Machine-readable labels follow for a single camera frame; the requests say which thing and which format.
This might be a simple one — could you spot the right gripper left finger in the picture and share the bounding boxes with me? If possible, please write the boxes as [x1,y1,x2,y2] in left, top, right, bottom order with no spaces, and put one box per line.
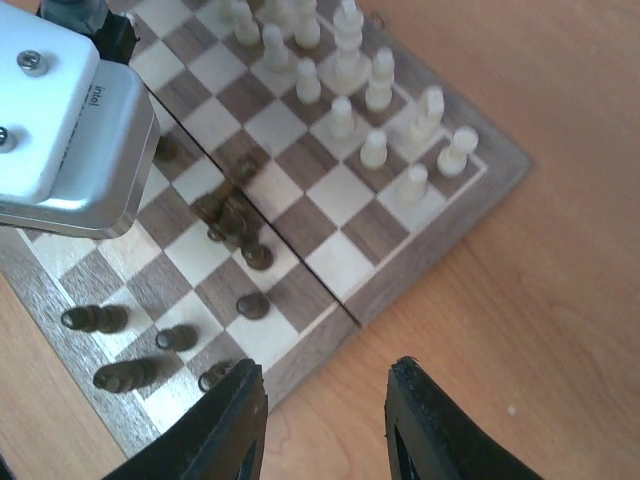
[106,359,268,480]

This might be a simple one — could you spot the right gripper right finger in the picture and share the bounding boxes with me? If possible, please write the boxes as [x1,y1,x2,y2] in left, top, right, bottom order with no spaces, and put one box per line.
[384,356,540,479]

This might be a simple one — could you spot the wooden chess board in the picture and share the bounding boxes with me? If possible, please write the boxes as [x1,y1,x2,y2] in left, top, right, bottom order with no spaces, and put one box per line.
[1,1,530,456]

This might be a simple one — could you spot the dark chess piece cluster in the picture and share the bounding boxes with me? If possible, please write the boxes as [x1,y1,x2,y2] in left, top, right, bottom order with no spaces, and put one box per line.
[48,131,262,400]

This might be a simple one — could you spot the white chess pieces row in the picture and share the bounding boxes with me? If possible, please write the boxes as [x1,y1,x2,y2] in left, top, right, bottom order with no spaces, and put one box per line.
[217,1,487,223]

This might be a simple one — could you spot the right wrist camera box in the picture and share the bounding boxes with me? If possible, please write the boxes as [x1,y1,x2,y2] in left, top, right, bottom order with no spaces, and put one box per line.
[1,1,160,239]

